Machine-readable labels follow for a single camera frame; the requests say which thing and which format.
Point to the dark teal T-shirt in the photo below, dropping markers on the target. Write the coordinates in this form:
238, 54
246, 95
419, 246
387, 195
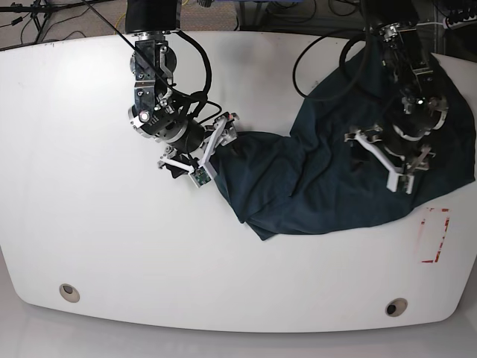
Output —
305, 183

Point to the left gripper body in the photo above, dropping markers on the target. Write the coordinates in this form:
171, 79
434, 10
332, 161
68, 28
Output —
402, 158

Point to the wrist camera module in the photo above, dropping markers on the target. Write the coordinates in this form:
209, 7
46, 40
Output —
400, 182
200, 177

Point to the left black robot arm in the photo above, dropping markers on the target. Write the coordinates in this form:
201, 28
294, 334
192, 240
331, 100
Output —
418, 106

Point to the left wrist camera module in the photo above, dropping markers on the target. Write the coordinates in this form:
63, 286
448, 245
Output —
400, 182

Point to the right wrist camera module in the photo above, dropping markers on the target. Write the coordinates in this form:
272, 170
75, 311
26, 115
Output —
200, 177

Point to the black tripod stand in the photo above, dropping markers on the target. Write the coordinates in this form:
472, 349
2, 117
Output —
38, 12

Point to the red tape rectangle marking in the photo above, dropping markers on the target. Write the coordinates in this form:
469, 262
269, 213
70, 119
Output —
432, 233

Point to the table cable grommet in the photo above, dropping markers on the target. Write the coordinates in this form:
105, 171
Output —
69, 293
396, 307

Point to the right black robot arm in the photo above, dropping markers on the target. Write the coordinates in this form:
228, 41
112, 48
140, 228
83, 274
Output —
160, 111

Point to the right table cable grommet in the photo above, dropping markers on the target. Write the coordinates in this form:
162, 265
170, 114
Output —
396, 307

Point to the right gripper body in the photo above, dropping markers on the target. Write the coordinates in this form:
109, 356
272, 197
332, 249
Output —
195, 144

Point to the left table cable grommet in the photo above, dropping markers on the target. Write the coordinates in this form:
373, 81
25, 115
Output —
69, 293

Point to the white power strip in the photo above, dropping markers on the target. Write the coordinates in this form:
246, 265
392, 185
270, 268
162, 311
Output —
460, 18

